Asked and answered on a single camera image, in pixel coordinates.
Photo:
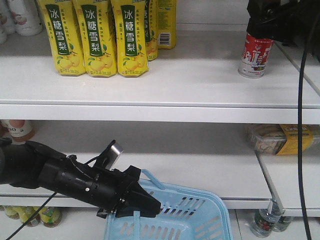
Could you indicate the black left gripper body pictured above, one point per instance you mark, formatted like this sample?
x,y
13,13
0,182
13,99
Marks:
x,y
114,191

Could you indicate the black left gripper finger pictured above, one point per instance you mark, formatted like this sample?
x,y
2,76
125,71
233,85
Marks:
x,y
135,198

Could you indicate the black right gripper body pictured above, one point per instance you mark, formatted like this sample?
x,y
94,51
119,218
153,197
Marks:
x,y
285,21

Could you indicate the light blue plastic basket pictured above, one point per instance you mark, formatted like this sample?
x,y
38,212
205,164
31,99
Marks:
x,y
186,214

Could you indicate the red white coca-cola bottle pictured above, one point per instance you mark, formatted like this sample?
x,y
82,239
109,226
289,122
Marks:
x,y
255,56

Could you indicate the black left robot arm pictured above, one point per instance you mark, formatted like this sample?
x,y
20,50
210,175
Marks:
x,y
32,165

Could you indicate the white metal shelf unit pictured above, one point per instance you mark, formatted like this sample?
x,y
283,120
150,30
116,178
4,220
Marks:
x,y
183,120

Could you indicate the orange juice bottle t100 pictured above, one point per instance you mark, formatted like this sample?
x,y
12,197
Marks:
x,y
20,130

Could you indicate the clear cookie box yellow label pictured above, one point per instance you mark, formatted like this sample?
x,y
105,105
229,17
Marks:
x,y
281,139

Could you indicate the yellow pear drink bottle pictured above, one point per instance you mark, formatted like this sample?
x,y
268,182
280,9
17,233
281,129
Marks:
x,y
132,58
98,36
64,36

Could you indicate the white peach drink bottle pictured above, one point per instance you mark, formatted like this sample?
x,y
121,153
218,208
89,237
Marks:
x,y
25,16

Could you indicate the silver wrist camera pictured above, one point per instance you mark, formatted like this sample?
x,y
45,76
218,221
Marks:
x,y
110,155

